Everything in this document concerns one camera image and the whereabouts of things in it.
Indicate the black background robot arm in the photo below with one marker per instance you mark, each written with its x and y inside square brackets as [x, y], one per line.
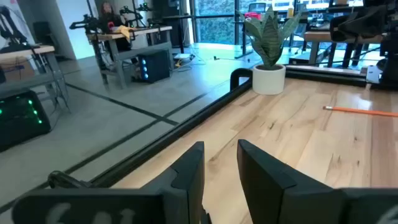
[133, 14]
[9, 31]
[88, 23]

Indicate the snake plant in white pot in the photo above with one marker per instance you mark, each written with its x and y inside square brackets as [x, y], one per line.
[269, 81]

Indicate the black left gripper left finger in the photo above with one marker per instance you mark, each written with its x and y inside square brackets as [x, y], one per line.
[196, 174]

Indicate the yellow cloth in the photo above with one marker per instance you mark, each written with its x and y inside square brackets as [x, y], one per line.
[126, 31]

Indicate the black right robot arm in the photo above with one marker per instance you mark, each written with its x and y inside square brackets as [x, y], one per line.
[390, 62]

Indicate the black equipment case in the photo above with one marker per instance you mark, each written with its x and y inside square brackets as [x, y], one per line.
[357, 25]

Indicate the cardboard box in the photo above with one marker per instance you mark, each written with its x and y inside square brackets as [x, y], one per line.
[17, 70]

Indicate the computer tower with blue lights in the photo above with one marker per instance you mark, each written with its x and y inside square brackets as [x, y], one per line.
[155, 65]

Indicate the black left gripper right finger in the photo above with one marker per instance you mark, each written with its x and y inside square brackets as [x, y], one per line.
[258, 180]

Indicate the orange pencil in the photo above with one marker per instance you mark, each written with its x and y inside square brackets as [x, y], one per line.
[357, 111]

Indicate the computer tower with green lights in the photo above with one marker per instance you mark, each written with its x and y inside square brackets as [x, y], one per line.
[18, 121]

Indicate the person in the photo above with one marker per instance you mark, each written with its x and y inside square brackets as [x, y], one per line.
[109, 15]

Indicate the white floor box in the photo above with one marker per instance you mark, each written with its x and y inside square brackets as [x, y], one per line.
[183, 56]

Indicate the wooden desk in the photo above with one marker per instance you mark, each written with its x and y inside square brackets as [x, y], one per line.
[140, 31]
[25, 51]
[314, 36]

